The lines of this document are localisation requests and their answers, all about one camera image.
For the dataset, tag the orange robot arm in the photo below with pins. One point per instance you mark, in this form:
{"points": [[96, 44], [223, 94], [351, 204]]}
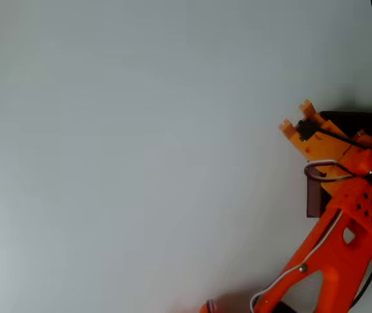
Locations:
{"points": [[329, 261]]}

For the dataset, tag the dark brown box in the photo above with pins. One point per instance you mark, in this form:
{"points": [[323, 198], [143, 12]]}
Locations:
{"points": [[314, 199]]}

